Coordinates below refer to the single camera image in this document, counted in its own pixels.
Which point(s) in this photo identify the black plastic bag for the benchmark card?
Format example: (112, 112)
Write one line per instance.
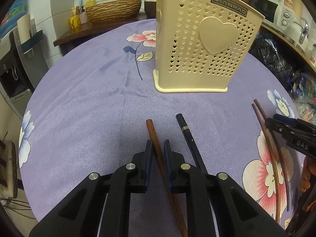
(271, 59)

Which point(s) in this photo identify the stack of paper cups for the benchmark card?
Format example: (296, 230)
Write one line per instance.
(24, 34)

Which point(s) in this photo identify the colourful plastic bags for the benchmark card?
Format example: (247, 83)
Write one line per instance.
(305, 93)

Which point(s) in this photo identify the small patterned pump bottle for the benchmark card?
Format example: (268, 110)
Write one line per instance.
(84, 17)

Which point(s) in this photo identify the blue toothbrush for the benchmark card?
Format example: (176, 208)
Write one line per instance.
(80, 2)

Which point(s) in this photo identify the yellow cup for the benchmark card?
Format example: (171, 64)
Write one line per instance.
(74, 22)

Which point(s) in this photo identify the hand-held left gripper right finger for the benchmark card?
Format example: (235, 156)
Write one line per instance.
(167, 163)

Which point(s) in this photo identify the small dark wooden stool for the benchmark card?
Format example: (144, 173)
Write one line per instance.
(5, 167)

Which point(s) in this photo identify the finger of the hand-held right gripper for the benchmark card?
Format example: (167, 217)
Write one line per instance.
(284, 117)
(277, 127)

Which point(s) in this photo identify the white electric kettle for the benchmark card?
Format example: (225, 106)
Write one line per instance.
(297, 34)

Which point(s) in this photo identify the white rice cooker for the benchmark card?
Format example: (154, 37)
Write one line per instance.
(150, 2)

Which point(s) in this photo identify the cream perforated cutlery basket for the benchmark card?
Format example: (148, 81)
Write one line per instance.
(195, 61)

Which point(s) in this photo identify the white microwave oven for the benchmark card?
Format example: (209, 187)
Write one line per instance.
(264, 7)

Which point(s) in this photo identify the blue water jug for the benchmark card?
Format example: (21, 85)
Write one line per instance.
(11, 12)

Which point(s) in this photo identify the white bottle with black lid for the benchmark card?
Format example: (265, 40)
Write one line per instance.
(311, 55)

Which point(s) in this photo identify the jar with yellow lid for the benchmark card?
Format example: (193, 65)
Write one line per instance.
(287, 2)

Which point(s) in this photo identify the black chopstick with gold band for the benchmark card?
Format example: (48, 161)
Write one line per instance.
(190, 138)

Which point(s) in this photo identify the person's right hand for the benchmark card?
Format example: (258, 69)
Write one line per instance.
(306, 175)

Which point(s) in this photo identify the brown ribbed wash basin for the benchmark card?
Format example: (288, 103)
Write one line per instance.
(113, 9)

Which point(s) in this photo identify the grey water dispenser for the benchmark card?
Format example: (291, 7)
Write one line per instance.
(14, 61)

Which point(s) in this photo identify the yellow soap bottle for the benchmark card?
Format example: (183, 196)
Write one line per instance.
(90, 1)

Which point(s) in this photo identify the purple floral tablecloth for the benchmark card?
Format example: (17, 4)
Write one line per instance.
(98, 103)

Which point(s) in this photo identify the dark teal cup holder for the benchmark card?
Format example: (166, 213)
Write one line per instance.
(34, 40)

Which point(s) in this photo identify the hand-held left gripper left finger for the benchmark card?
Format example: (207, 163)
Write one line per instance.
(148, 158)

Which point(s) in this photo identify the dark wooden washstand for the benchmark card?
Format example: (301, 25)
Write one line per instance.
(81, 33)

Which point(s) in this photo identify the wooden shelf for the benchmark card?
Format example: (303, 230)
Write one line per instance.
(291, 47)

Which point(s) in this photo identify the reddish brown wooden chopstick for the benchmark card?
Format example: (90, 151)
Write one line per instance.
(154, 138)

